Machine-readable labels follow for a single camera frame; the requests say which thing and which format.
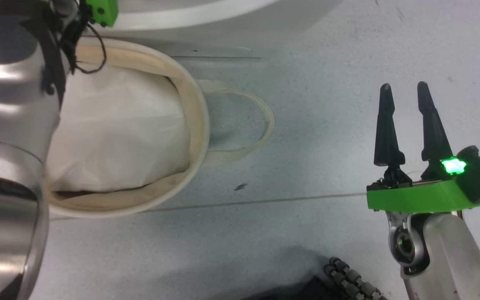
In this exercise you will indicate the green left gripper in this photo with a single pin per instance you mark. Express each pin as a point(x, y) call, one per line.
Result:
point(104, 10)

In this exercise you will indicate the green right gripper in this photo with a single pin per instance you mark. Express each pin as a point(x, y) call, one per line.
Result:
point(415, 198)

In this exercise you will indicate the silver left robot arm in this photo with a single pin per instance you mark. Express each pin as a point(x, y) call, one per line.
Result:
point(6, 104)

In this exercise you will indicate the white front-load washing machine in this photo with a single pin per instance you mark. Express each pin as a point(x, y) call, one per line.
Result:
point(223, 25)

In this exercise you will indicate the white basket liner cloth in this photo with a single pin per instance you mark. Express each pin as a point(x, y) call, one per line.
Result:
point(119, 125)

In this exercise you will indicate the cream canvas laundry basket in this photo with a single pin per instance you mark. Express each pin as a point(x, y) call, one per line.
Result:
point(198, 125)

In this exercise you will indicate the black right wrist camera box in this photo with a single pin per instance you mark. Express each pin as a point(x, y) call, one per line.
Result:
point(479, 177)

